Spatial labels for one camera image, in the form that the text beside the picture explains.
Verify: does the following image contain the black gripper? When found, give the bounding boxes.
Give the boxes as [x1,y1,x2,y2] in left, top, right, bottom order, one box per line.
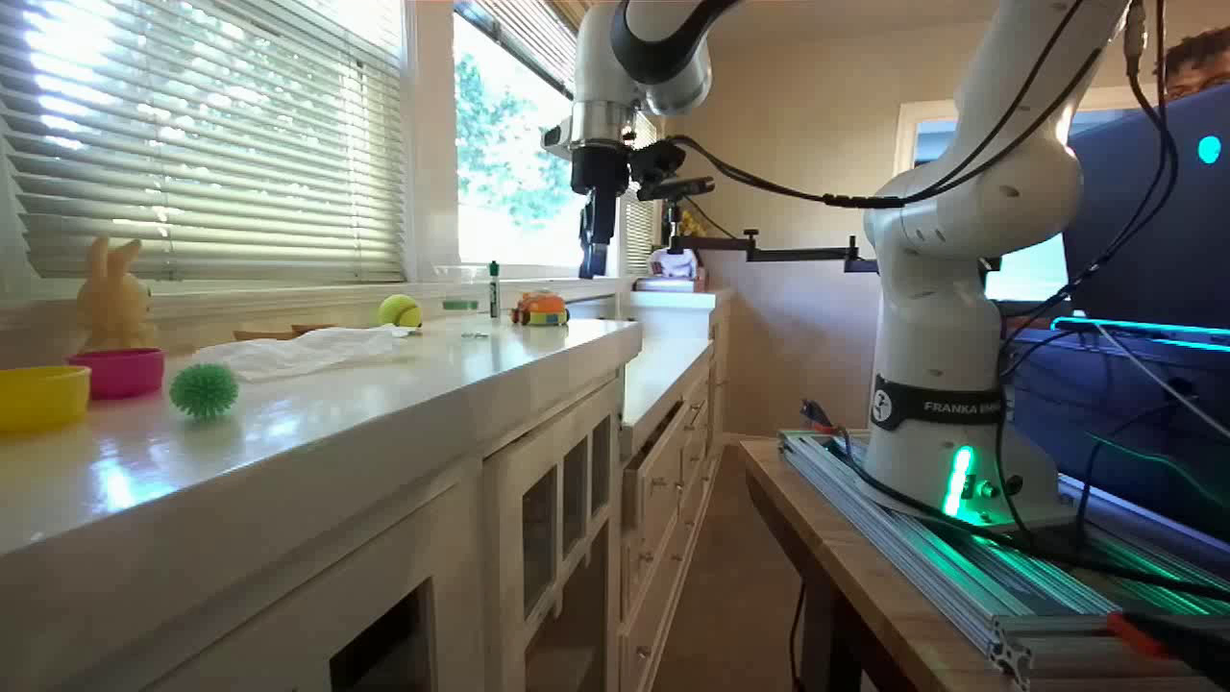
[570,144,635,284]

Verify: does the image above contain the yellow-green tennis ball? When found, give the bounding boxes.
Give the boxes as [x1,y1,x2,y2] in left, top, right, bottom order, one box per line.
[374,291,426,336]

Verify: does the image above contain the clear plastic cup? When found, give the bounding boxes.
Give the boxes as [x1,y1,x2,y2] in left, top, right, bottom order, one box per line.
[429,263,493,325]

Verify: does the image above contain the small green cup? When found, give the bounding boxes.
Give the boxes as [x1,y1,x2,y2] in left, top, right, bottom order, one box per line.
[165,357,247,423]

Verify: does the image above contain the pink plastic cup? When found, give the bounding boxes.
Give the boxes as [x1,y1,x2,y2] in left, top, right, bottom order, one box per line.
[68,343,169,406]

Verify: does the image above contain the small white purple device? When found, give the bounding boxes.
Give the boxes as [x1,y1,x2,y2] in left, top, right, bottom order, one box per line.
[644,244,707,291]

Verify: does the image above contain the white cloth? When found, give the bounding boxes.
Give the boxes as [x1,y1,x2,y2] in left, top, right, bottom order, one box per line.
[189,325,426,386]

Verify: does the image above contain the white counter cabinet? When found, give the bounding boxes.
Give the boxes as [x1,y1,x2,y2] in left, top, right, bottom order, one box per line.
[0,284,726,692]

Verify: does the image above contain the wooden table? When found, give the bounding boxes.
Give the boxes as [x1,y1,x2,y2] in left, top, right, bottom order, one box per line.
[733,435,1030,692]

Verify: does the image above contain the white window blinds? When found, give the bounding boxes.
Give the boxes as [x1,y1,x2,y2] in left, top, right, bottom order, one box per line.
[0,0,410,289]

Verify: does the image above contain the yellow bunny figure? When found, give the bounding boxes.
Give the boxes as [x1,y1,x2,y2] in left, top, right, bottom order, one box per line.
[74,236,161,357]

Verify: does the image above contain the dark blue lit case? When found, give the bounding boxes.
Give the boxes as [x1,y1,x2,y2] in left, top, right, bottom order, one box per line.
[1003,318,1230,530]

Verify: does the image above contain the blue lit monitor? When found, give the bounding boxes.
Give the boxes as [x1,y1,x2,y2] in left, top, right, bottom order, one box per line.
[1062,80,1230,332]

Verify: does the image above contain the yellow bowl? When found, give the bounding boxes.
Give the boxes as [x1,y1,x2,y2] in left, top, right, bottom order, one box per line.
[0,363,96,438]

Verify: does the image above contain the person head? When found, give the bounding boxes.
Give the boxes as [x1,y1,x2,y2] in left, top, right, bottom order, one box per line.
[1158,24,1230,109]

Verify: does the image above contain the black stereo camera bar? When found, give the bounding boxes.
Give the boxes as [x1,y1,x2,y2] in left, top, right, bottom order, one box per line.
[638,174,720,208]

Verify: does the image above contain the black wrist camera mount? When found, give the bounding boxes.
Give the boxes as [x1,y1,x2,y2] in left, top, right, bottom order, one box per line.
[624,136,690,185]

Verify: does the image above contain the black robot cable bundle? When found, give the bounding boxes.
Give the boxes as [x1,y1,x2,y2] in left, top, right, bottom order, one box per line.
[665,0,1129,217]

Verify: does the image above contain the aluminium rail frame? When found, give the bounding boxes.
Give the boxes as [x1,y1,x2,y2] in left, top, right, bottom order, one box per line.
[776,429,1230,686]

